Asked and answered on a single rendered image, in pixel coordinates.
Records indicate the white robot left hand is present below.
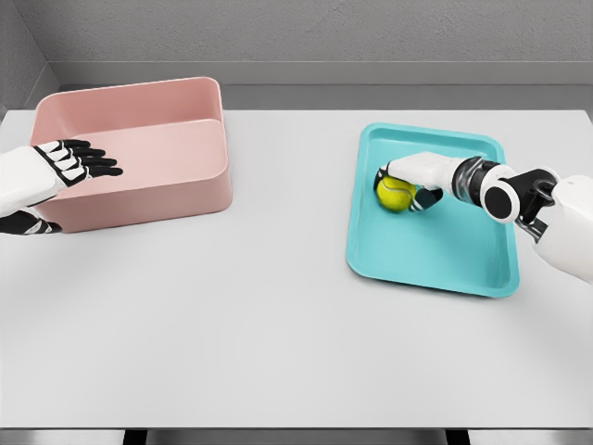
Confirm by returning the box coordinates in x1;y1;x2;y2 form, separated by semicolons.
0;138;124;235

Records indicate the blue tray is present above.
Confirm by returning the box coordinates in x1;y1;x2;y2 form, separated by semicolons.
345;121;521;299

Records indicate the pink basket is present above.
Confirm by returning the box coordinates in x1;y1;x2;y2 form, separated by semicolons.
30;76;233;235

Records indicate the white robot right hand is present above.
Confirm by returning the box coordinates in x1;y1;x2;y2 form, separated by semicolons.
373;153;448;213

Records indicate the yellow tennis ball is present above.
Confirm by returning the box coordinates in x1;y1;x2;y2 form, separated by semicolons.
375;175;417;214

